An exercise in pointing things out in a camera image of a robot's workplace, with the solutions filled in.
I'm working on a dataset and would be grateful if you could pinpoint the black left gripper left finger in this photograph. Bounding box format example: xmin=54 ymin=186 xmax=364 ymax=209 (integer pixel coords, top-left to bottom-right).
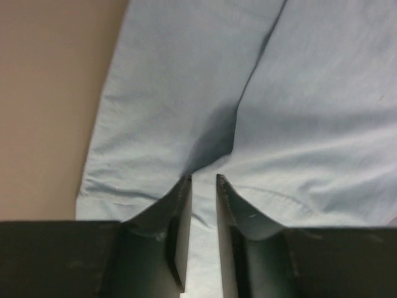
xmin=1 ymin=176 xmax=192 ymax=298

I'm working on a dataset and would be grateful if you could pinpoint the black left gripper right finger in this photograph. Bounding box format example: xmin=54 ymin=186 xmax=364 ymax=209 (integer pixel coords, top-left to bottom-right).
xmin=216 ymin=174 xmax=396 ymax=298

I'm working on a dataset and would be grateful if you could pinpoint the light blue t-shirt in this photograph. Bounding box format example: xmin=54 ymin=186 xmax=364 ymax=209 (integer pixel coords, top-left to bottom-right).
xmin=76 ymin=1 xmax=396 ymax=297

